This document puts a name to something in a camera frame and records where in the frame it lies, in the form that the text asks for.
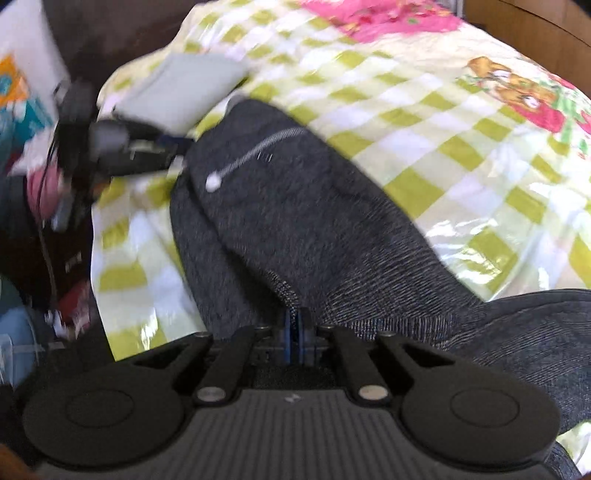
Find grey pillow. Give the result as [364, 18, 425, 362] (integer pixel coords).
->
[113, 53, 249, 136]

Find dark grey knit pants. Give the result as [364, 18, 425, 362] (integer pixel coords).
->
[170, 100, 590, 479]

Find colourful printed cushion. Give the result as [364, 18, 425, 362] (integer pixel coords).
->
[1, 0, 69, 174]

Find brown wooden wardrobe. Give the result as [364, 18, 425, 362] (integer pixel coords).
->
[463, 0, 590, 94]

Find dark brown headboard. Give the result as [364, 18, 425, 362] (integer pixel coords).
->
[43, 0, 197, 89]

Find green checkered bed cover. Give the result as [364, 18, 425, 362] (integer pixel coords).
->
[90, 0, 591, 467]

